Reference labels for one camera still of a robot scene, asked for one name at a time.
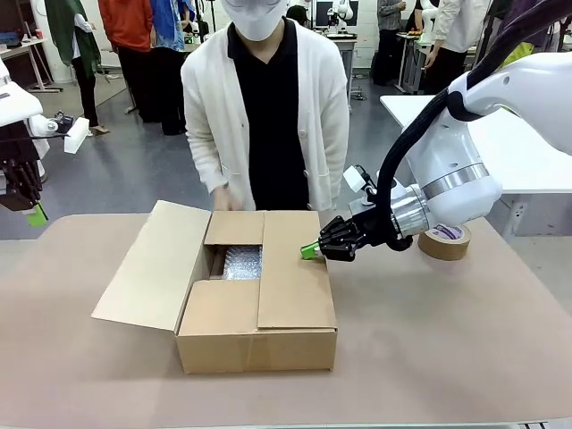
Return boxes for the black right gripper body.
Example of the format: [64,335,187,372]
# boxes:
[350,208,399,251]

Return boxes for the person's right forearm white sleeve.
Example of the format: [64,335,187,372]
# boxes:
[185,129,231,196]

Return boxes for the brown packing tape roll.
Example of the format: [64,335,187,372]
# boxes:
[417,223,474,261]

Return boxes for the white side table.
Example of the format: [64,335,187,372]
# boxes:
[0,38,64,95]

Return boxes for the person's left forearm white sleeve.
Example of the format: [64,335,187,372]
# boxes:
[307,129,350,212]

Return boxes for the person in white cardigan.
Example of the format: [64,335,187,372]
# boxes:
[180,0,350,212]

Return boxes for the grey workbench with oranges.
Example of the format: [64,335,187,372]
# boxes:
[395,29,433,95]

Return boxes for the black sleeved cable bundle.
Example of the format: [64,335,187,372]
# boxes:
[374,0,564,252]

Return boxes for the person in white jacket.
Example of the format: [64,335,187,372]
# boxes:
[424,0,492,95]

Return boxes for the large white table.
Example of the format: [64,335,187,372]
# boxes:
[379,93,572,196]

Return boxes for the person's right hand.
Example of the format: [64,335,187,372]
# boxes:
[210,183,245,212]

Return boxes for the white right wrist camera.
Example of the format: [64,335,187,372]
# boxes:
[342,164,379,203]

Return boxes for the brown cardboard box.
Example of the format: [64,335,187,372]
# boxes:
[90,199,339,375]

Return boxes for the grey robot workbench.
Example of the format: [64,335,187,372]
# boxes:
[329,34,358,103]

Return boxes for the person in blue shirt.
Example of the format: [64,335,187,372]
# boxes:
[149,0,198,137]

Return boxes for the black pole stand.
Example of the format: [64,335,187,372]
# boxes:
[468,0,498,75]

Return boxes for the person in lime trousers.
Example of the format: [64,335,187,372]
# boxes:
[493,0,558,72]

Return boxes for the black monitor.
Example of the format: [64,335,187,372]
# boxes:
[315,0,334,28]

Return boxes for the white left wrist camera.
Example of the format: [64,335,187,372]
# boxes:
[43,110,90,155]

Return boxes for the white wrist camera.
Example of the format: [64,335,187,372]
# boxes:
[342,164,379,203]
[43,110,90,155]

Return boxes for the white face mask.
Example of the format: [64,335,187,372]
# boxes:
[223,0,287,41]

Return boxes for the clear bubble wrap bundle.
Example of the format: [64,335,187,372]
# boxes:
[221,244,264,282]

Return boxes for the person in orange top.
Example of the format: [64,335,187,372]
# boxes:
[97,0,156,124]

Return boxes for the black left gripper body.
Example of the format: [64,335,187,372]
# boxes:
[0,129,36,169]

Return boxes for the person in green shawl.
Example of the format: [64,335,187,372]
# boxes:
[44,0,111,136]

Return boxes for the person in dark grey clothes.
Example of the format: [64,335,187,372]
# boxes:
[372,0,406,88]

